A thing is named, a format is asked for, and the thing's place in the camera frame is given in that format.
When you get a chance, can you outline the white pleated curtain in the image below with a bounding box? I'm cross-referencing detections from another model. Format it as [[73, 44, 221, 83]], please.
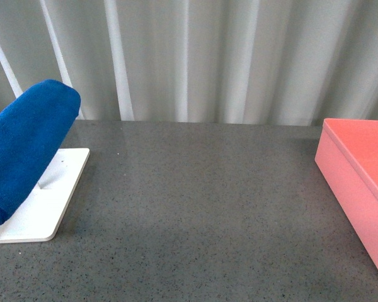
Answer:
[[0, 1, 378, 126]]

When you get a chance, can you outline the blue microfiber cloth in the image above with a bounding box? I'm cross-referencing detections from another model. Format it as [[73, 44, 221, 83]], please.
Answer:
[[0, 79, 81, 226]]

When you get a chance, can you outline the pink plastic box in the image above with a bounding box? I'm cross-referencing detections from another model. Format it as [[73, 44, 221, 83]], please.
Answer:
[[315, 118, 378, 269]]

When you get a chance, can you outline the white towel rack stand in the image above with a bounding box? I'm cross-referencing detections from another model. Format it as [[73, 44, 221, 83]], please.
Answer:
[[0, 148, 90, 244]]

